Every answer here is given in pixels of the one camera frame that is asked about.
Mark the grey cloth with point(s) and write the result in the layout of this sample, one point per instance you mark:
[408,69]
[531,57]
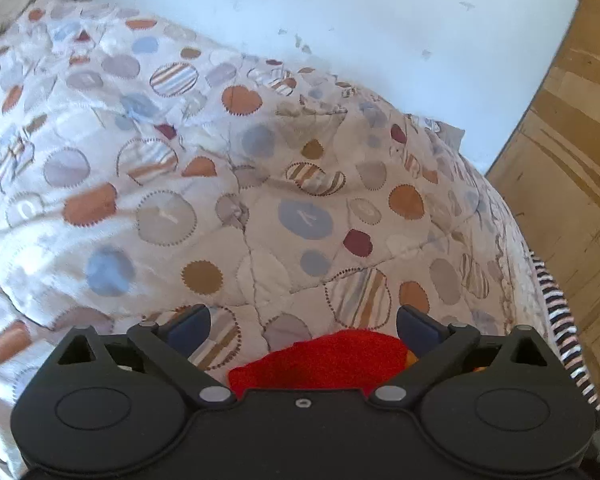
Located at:
[447,135]

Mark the patterned quilt with dots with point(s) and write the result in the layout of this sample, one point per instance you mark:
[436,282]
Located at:
[230,185]

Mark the striped bedsheet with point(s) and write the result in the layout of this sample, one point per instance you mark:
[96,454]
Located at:
[565,330]

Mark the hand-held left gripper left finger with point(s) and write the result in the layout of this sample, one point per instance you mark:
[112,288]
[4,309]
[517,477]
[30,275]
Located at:
[190,327]

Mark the wooden board wall panel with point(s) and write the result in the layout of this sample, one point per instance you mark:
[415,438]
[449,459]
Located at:
[570,160]

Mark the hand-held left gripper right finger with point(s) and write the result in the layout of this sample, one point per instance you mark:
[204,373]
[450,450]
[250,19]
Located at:
[420,327]

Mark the red knit sweater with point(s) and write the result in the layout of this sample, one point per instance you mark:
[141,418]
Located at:
[325,360]

